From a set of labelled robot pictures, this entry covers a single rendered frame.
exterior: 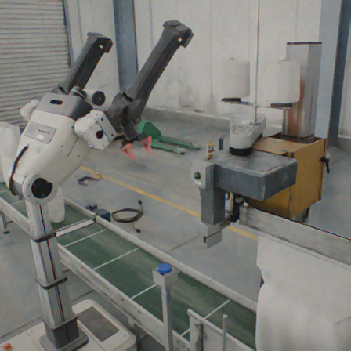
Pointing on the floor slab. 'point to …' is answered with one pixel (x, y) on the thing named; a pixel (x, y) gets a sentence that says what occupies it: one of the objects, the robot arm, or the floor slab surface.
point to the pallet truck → (164, 139)
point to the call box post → (167, 318)
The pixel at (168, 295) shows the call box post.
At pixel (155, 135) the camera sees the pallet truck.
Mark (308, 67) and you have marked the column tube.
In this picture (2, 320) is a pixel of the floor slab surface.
